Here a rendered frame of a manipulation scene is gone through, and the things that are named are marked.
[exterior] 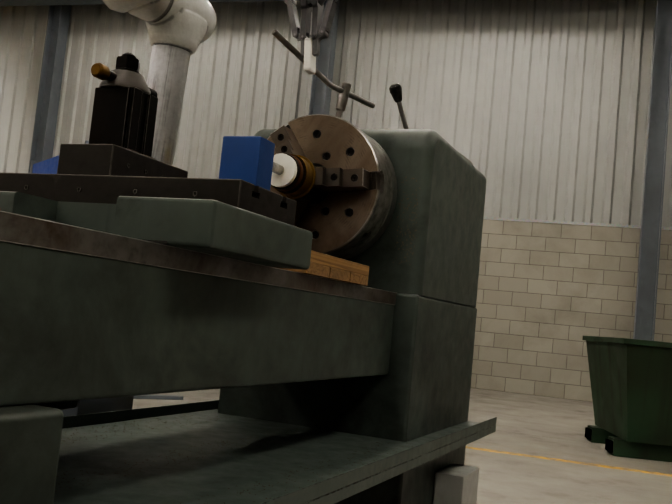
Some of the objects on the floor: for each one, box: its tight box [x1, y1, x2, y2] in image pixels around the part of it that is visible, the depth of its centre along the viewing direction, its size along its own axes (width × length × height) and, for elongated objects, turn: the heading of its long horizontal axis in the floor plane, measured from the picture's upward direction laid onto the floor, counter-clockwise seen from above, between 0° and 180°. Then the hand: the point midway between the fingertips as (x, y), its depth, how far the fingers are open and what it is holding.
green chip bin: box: [582, 336, 672, 462], centre depth 640 cm, size 134×94×85 cm
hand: (309, 56), depth 174 cm, fingers closed
